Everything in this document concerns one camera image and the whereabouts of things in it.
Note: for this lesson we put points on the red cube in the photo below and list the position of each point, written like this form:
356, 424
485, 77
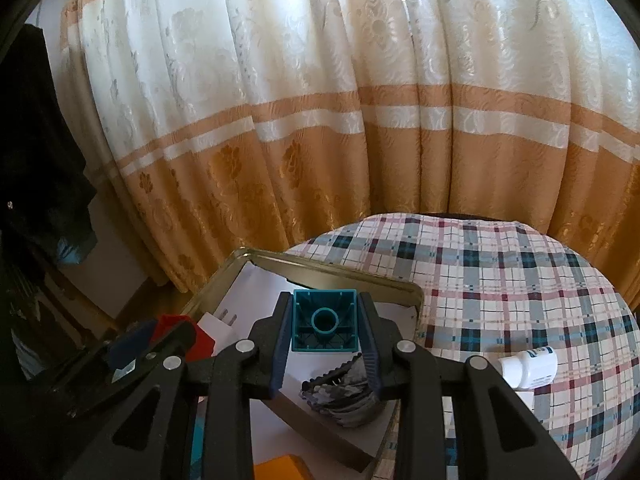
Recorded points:
202, 345

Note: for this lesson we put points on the white power adapter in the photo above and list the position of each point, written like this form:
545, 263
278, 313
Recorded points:
217, 330

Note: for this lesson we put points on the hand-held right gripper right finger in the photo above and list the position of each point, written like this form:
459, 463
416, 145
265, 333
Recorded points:
369, 355

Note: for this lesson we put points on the large blue studded building block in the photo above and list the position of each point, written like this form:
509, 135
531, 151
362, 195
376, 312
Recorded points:
200, 435

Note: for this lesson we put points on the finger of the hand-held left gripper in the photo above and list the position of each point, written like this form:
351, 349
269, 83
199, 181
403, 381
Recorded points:
172, 340
130, 347

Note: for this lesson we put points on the white plastic bottle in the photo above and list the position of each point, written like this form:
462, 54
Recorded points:
530, 367

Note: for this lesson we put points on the plaid tablecloth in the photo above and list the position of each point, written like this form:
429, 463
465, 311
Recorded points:
500, 285

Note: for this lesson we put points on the small blue building block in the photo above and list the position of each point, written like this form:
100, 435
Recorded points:
302, 310

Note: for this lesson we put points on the dark hanging clothing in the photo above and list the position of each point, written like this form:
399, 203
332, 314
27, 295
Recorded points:
35, 160

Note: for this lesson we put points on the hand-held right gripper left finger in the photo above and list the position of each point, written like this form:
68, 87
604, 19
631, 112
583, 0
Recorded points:
281, 345

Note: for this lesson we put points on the grey hair claw clip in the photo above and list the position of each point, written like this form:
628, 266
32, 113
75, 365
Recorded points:
340, 400

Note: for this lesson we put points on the cream and orange curtain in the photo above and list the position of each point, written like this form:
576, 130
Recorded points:
325, 85

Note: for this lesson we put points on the metal tray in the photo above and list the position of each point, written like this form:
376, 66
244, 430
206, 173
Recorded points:
320, 270

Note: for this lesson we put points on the orange cube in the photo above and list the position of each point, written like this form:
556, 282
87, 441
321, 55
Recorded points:
282, 469

